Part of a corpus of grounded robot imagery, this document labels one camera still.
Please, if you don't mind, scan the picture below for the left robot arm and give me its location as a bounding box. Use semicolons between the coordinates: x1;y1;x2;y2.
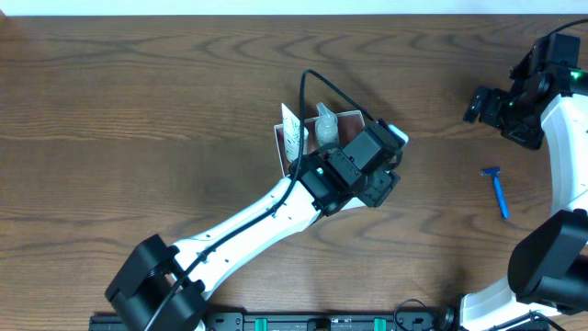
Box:
105;121;409;330

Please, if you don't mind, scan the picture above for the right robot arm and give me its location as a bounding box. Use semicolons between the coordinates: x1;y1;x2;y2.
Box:
457;61;587;330

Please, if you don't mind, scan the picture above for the blue disposable razor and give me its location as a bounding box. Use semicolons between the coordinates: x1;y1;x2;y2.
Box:
481;166;510;219

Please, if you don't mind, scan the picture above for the clear pump soap bottle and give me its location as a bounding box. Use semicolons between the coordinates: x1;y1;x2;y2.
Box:
315;103;339;147

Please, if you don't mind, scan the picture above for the white lotion tube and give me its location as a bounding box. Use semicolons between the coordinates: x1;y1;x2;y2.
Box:
281;104;309;163

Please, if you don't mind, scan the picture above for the white cardboard box pink inside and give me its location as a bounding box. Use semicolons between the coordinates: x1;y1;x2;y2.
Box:
273;108;385;222

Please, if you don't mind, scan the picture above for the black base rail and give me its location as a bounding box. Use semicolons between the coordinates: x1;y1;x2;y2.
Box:
89;310;552;331

